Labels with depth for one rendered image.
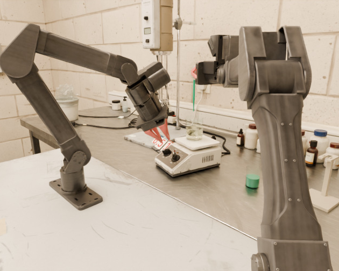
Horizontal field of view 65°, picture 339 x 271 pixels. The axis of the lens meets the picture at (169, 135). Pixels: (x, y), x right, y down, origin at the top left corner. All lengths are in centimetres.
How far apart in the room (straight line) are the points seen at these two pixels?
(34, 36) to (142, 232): 49
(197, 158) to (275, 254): 56
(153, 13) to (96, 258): 91
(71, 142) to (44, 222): 20
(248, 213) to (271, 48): 40
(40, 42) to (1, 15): 235
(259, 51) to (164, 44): 78
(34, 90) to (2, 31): 233
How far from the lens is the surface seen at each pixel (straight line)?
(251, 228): 66
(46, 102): 71
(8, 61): 68
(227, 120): 134
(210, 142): 92
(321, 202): 81
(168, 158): 89
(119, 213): 69
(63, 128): 72
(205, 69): 80
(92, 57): 71
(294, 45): 46
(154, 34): 116
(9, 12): 306
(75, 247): 62
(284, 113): 40
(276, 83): 42
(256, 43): 45
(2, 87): 301
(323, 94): 120
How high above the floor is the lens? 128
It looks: 17 degrees down
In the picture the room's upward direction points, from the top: straight up
